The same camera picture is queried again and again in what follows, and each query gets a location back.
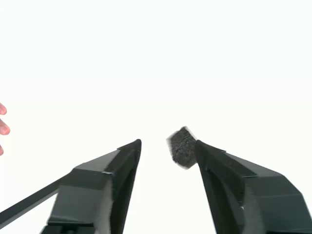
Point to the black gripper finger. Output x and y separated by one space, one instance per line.
85 195
273 195

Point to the small black box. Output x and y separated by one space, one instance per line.
181 148

